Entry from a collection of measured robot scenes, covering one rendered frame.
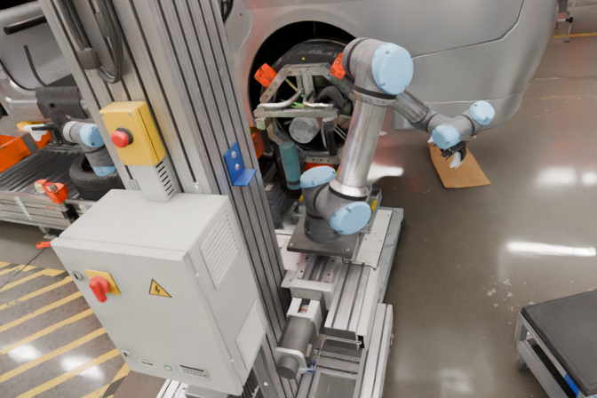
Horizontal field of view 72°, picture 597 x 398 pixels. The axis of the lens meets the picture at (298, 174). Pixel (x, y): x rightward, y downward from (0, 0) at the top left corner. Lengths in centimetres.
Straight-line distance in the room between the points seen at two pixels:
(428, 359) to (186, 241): 146
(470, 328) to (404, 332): 30
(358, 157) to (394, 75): 24
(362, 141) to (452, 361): 124
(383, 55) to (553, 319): 122
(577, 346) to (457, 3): 135
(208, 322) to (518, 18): 163
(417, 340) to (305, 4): 164
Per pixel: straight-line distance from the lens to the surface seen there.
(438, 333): 216
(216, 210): 91
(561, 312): 189
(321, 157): 223
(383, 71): 105
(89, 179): 304
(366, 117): 110
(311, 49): 211
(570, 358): 177
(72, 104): 327
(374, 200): 260
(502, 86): 205
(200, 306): 90
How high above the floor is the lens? 173
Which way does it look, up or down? 32 degrees down
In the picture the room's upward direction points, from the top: 11 degrees counter-clockwise
